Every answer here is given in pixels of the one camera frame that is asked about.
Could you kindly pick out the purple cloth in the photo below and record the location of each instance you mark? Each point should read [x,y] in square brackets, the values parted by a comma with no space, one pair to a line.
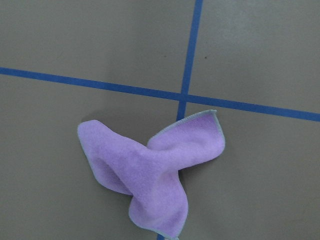
[150,173]

